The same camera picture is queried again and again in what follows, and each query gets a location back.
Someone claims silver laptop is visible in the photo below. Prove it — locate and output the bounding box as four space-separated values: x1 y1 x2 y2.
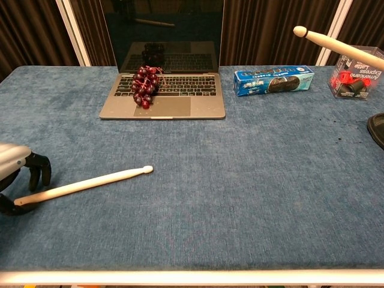
98 0 226 120

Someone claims clear coffee capsule box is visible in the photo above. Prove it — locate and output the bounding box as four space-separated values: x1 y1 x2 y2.
328 44 384 101

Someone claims white drumstick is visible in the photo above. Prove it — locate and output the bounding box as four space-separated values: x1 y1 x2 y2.
14 165 154 206

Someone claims black slipper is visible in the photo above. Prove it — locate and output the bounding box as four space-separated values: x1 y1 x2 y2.
367 113 384 151

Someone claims silver partition frame post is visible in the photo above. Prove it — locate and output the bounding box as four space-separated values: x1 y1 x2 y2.
55 0 91 67
316 0 354 67

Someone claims light wood drumstick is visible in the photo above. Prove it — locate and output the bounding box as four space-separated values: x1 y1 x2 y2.
293 25 384 71

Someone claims blue table cloth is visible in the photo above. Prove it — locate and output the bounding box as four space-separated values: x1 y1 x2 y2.
0 65 384 272

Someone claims dark pleated partition panel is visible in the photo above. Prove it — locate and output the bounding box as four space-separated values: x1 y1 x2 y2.
0 0 79 82
220 0 342 67
70 0 118 67
326 0 384 65

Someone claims blue cookie box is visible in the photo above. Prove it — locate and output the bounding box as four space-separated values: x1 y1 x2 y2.
233 65 315 97

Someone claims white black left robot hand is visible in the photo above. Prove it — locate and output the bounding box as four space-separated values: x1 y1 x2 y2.
0 143 52 216

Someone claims dark red grape bunch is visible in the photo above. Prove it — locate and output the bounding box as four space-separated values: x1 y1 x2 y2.
131 65 164 109

